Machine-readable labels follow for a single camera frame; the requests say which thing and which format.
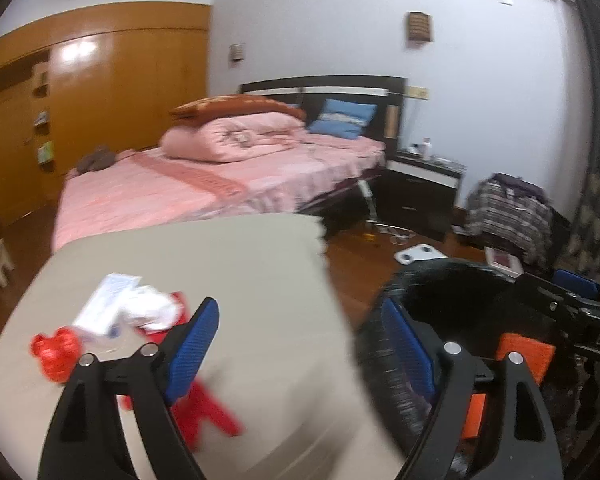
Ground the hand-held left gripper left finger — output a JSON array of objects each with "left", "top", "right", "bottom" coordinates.
[{"left": 36, "top": 296, "right": 221, "bottom": 480}]

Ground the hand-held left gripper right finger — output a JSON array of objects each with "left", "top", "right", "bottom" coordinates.
[{"left": 381, "top": 299, "right": 566, "bottom": 480}]

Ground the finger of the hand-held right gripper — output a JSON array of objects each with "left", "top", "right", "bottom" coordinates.
[
  {"left": 515, "top": 272, "right": 589, "bottom": 319},
  {"left": 552, "top": 268, "right": 600, "bottom": 304}
]

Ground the orange spiky mat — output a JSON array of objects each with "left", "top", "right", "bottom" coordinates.
[{"left": 462, "top": 332, "right": 556, "bottom": 443}]

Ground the red sheet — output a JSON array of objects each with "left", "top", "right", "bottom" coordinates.
[{"left": 119, "top": 380, "right": 244, "bottom": 449}]

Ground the black-bagged trash bin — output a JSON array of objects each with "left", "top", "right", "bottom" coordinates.
[{"left": 355, "top": 258, "right": 598, "bottom": 480}]

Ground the white blue paper box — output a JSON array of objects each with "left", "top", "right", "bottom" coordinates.
[{"left": 72, "top": 273, "right": 142, "bottom": 337}]

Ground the red bear-shaped plastic tray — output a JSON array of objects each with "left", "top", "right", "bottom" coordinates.
[{"left": 29, "top": 327, "right": 84, "bottom": 385}]

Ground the patterned curtain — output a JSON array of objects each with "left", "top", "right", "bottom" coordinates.
[{"left": 555, "top": 0, "right": 600, "bottom": 291}]

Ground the white scale with red panel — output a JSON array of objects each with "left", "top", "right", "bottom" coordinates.
[{"left": 484, "top": 247, "right": 524, "bottom": 276}]

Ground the plaid cloth covered chair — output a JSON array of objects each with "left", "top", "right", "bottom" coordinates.
[{"left": 467, "top": 174, "right": 556, "bottom": 262}]

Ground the white bathroom scale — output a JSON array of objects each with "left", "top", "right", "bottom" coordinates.
[{"left": 394, "top": 243, "right": 449, "bottom": 265}]

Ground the beige cloth covered table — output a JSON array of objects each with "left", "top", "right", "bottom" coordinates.
[{"left": 0, "top": 212, "right": 406, "bottom": 480}]

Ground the black nightstand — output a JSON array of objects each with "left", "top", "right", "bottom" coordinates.
[{"left": 375, "top": 149, "right": 466, "bottom": 241}]

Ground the pink bedsheet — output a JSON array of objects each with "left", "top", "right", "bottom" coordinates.
[{"left": 52, "top": 135, "right": 387, "bottom": 253}]

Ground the folded pink quilt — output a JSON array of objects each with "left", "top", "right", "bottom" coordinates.
[{"left": 160, "top": 112, "right": 306, "bottom": 164}]

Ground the large blue pillow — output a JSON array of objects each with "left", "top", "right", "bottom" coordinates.
[{"left": 307, "top": 99, "right": 379, "bottom": 140}]

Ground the red patterned pillow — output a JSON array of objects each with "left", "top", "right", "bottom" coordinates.
[{"left": 170, "top": 94, "right": 306, "bottom": 126}]

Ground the dark wooden bed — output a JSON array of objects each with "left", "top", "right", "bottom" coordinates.
[{"left": 52, "top": 76, "right": 407, "bottom": 254}]

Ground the wooden wardrobe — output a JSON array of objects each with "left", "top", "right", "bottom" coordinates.
[{"left": 0, "top": 2, "right": 215, "bottom": 231}]

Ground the white floor cable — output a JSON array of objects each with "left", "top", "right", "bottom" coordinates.
[{"left": 377, "top": 222, "right": 416, "bottom": 246}]

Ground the large wooden wall lamp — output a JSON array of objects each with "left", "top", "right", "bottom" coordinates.
[{"left": 407, "top": 11, "right": 434, "bottom": 46}]

